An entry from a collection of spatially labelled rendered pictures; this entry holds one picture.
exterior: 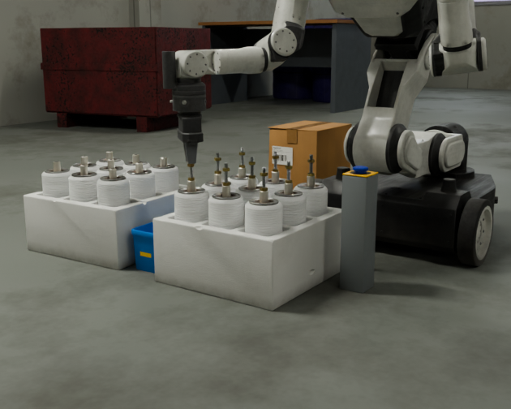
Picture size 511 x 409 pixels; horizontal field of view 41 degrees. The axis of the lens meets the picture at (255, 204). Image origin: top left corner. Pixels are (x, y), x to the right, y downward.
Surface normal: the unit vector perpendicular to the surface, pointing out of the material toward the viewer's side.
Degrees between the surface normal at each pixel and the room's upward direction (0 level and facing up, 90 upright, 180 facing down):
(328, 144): 90
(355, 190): 90
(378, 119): 50
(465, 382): 0
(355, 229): 90
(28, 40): 90
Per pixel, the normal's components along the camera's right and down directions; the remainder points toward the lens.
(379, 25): -0.37, 0.88
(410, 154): 0.83, 0.13
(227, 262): -0.57, 0.19
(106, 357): 0.00, -0.97
